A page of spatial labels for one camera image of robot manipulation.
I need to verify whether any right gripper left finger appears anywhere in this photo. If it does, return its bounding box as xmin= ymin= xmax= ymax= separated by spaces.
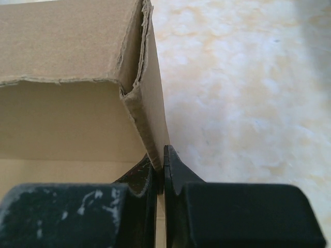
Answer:
xmin=1 ymin=156 xmax=157 ymax=247

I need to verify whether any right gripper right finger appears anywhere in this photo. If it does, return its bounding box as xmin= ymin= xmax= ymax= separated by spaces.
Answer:
xmin=164 ymin=145 xmax=326 ymax=247

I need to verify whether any cardboard box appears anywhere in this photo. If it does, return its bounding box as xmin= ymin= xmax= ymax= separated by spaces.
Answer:
xmin=0 ymin=0 xmax=171 ymax=248

